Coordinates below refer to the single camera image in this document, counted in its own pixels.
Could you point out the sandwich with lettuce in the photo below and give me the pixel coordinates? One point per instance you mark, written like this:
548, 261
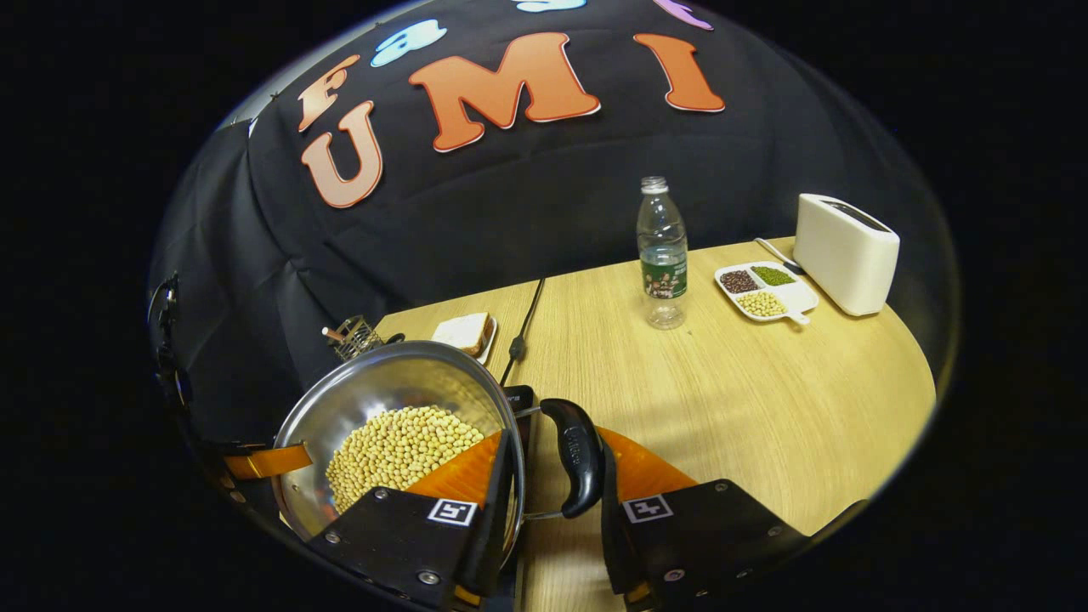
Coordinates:
463, 331

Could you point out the clear plastic water bottle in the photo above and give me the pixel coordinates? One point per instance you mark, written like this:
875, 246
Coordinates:
663, 255

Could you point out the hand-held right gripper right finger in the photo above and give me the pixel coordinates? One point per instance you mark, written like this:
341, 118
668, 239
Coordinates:
616, 544

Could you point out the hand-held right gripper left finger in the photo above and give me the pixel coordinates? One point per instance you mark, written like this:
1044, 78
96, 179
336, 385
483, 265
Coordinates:
493, 510

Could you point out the white toaster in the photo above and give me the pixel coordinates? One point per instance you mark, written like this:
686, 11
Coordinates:
846, 255

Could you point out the black induction cooktop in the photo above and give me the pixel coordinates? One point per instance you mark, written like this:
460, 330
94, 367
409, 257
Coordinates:
518, 395

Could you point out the white divided dish of beans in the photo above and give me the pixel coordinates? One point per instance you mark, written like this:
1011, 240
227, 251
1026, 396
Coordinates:
790, 296

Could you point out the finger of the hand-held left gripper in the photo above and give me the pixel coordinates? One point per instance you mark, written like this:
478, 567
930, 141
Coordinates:
268, 461

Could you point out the pile of soybeans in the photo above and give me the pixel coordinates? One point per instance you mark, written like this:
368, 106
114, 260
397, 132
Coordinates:
391, 450

